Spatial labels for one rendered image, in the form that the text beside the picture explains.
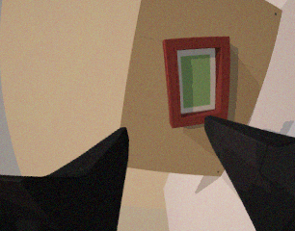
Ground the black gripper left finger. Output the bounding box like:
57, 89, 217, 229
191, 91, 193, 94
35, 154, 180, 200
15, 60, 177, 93
0, 127, 129, 231

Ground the red picture frame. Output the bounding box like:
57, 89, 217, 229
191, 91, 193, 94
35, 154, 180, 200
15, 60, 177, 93
163, 36, 231, 128

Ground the tan flat board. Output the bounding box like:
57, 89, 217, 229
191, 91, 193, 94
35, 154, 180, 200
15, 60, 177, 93
121, 0, 282, 177

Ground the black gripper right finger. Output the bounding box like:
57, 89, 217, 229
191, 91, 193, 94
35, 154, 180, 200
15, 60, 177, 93
205, 115, 295, 231

